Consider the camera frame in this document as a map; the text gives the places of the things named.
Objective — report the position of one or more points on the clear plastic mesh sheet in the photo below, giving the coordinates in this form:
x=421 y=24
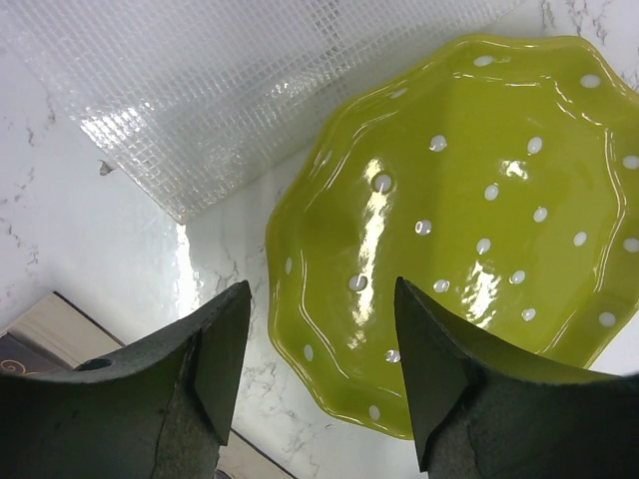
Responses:
x=195 y=99

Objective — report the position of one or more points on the green polka dot plate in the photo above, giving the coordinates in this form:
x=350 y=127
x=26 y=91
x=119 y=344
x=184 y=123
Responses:
x=500 y=176

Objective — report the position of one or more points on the dark hardcover book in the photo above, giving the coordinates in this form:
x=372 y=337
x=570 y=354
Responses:
x=54 y=334

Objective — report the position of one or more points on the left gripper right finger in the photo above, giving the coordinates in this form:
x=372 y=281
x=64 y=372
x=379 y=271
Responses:
x=481 y=407

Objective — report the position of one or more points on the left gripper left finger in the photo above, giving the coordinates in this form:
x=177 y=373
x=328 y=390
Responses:
x=161 y=407

